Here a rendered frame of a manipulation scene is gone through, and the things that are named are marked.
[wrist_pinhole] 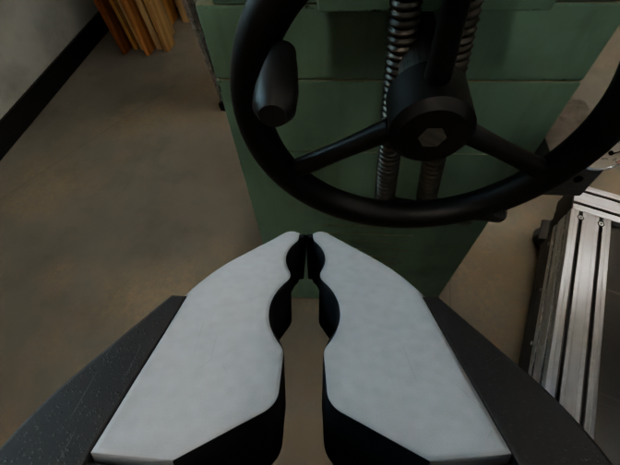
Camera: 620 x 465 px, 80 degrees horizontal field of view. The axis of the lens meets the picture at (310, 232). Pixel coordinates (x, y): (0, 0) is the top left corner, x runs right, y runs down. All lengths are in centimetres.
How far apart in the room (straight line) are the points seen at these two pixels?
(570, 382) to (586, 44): 61
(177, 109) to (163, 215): 53
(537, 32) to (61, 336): 123
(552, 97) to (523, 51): 9
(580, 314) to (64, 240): 143
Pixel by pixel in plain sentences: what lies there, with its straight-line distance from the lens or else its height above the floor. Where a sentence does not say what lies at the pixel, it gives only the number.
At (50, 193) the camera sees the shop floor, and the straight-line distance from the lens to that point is 159.
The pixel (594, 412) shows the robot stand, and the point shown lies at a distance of 92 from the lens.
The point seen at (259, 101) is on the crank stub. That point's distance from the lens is 21.
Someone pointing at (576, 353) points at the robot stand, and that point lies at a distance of 94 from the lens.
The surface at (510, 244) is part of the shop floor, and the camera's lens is 128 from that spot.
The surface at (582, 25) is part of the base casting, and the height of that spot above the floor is 78.
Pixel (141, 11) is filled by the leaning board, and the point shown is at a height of 17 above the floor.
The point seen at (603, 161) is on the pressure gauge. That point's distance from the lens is 59.
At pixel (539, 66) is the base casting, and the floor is 73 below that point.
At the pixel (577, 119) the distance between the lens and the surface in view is 67.
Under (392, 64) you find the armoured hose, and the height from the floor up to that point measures 81.
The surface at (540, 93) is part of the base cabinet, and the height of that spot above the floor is 69.
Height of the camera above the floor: 100
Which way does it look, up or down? 58 degrees down
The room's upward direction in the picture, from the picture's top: 4 degrees counter-clockwise
